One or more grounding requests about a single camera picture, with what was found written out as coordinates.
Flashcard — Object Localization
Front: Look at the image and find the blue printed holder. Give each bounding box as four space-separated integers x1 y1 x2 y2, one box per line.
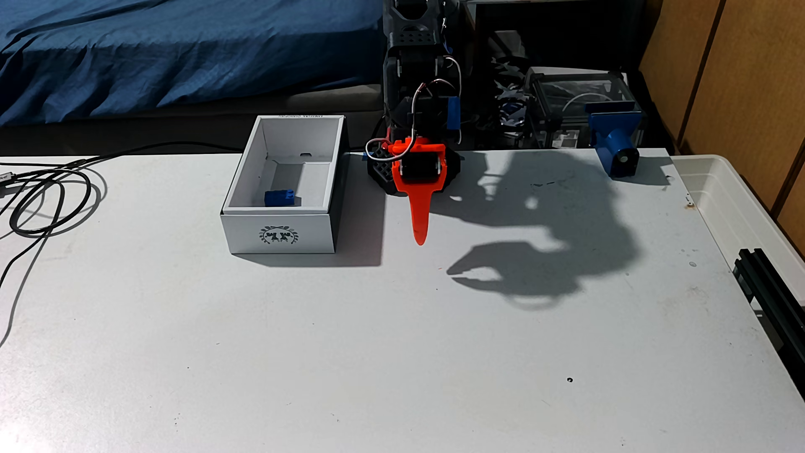
587 104 644 179

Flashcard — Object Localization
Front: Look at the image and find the brown wooden cabinet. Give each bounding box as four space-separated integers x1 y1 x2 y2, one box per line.
640 0 805 255

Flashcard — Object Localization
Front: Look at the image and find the white plastic bin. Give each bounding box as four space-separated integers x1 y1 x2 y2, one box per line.
672 154 805 297

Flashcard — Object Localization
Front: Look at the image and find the dark bed base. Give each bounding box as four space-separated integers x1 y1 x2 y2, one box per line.
0 83 386 158

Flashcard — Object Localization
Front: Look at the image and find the black cable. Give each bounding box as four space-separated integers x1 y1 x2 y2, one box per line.
0 141 243 347

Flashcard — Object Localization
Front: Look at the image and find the clear plastic container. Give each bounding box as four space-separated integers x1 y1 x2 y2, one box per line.
527 68 637 149

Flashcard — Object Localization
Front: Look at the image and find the white cardboard box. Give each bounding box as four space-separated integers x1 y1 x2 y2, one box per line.
220 114 348 255

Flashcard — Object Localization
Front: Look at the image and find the blue bed sheet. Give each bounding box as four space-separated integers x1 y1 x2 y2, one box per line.
0 0 386 127

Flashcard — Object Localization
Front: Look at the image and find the black aluminium extrusion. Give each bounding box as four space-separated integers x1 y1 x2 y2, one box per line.
732 248 805 398

